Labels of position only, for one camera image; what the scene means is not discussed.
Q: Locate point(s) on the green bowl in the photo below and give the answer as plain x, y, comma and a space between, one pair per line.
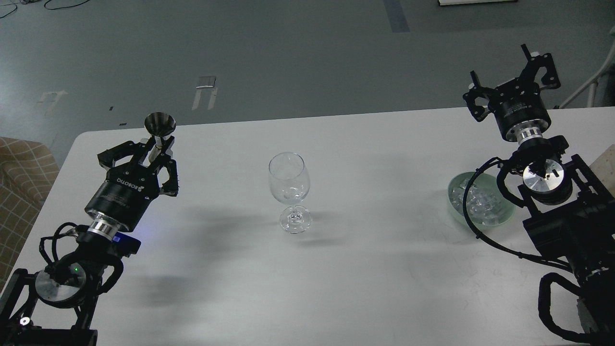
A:
490, 182

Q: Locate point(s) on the beige checkered sofa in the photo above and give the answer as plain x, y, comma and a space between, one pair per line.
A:
27, 173

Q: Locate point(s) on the steel double jigger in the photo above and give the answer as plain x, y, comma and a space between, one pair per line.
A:
160, 126

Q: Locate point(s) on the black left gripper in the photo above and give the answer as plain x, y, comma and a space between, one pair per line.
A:
129, 189

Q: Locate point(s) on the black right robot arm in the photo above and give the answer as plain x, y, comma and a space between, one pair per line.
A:
571, 221

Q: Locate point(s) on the white chair frame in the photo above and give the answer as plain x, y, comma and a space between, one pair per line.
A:
590, 86

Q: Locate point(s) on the white board on floor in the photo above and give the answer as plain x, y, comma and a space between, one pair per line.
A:
469, 2

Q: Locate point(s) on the clear wine glass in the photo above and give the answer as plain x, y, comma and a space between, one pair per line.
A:
289, 184

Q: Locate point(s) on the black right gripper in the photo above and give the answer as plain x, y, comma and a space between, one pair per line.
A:
514, 103

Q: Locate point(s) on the clear ice cubes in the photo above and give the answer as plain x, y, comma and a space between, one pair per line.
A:
483, 205

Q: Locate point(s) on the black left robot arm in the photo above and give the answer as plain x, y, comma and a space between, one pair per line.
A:
85, 261

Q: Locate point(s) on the beige foam block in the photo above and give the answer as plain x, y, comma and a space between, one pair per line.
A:
604, 168

